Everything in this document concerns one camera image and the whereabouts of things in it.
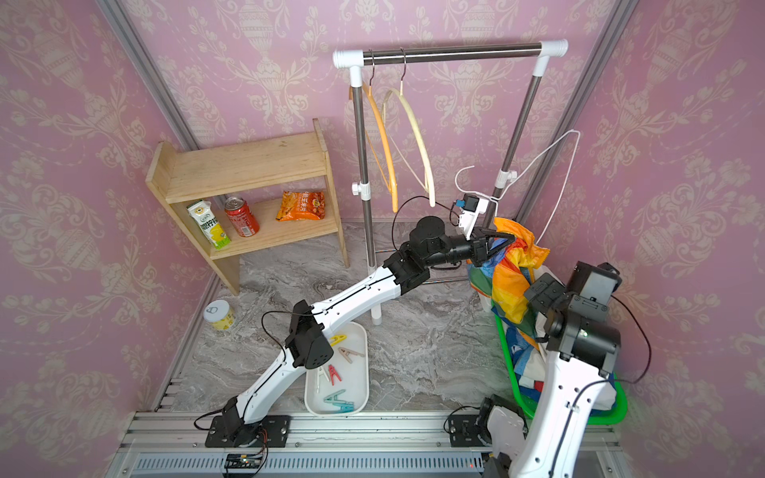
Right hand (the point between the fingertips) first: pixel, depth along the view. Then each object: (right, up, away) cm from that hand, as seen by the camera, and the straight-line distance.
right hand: (560, 295), depth 64 cm
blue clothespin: (-49, -31, +13) cm, 59 cm away
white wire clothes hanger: (-6, +25, +17) cm, 31 cm away
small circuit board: (-72, -42, +8) cm, 84 cm away
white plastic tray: (-50, -27, +17) cm, 60 cm away
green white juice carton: (-85, +20, +12) cm, 88 cm away
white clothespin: (-57, -24, +17) cm, 64 cm away
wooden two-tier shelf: (-78, +24, +18) cm, 83 cm away
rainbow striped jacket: (-11, +4, +2) cm, 12 cm away
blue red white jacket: (-3, -17, +8) cm, 19 cm away
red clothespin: (-53, -24, +18) cm, 61 cm away
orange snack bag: (-64, +23, +26) cm, 73 cm away
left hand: (-11, +12, 0) cm, 16 cm away
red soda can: (-78, +19, +17) cm, 82 cm away
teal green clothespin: (-52, -29, +13) cm, 61 cm away
